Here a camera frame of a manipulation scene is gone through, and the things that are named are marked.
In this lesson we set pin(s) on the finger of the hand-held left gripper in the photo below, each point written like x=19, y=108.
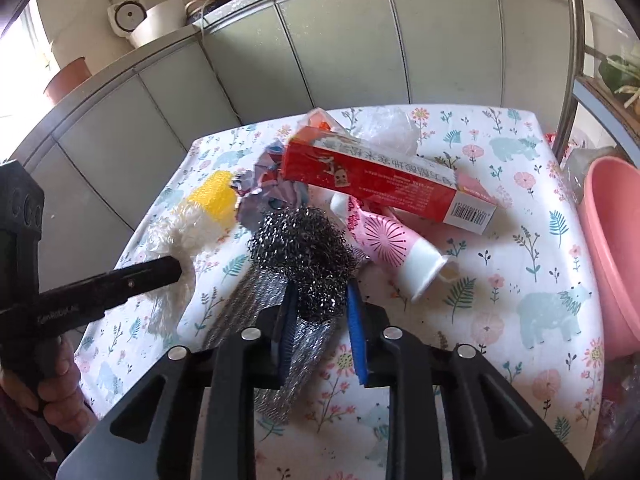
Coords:
x=125, y=280

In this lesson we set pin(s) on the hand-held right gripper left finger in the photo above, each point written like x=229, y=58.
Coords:
x=287, y=332

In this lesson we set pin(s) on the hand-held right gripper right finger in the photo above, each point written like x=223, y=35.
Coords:
x=357, y=332

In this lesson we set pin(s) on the silver mesh scouring pad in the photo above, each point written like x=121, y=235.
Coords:
x=307, y=352

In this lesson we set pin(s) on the white foam block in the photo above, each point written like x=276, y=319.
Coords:
x=192, y=232

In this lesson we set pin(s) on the steel wool scrubber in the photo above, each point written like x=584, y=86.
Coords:
x=305, y=250

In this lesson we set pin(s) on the yellow sponge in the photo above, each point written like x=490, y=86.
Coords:
x=217, y=195

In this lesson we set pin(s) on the grey purple wrapper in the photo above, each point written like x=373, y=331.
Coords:
x=260, y=197

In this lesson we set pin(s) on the red carton box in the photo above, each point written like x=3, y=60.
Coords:
x=360, y=170

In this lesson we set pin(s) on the clear bubble wrap ball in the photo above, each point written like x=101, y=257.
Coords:
x=390, y=130

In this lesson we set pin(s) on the orange white wrapper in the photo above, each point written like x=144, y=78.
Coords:
x=320, y=119

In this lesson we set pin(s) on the pink plastic basin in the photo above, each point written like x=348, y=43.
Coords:
x=610, y=240

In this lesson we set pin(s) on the person's left hand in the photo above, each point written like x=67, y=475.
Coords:
x=70, y=400

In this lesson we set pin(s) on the brown flower pot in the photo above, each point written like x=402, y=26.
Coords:
x=67, y=80

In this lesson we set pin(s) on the floral bear print tablecloth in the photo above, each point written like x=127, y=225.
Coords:
x=525, y=260

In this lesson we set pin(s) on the white flower pot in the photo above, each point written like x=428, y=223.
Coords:
x=160, y=22

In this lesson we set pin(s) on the red white plastic bag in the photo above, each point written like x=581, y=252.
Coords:
x=551, y=137

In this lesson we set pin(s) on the metal bowl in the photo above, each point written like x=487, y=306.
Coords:
x=200, y=7

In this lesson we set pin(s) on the grey kitchen cabinet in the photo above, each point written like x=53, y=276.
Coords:
x=350, y=45

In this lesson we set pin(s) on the shelf board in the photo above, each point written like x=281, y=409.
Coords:
x=600, y=100

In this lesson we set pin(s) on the green onion stalks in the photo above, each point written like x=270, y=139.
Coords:
x=630, y=95

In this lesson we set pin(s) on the metal pole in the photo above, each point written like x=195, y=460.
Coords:
x=575, y=35

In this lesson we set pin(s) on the clear plastic container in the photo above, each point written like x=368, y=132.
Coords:
x=600, y=30

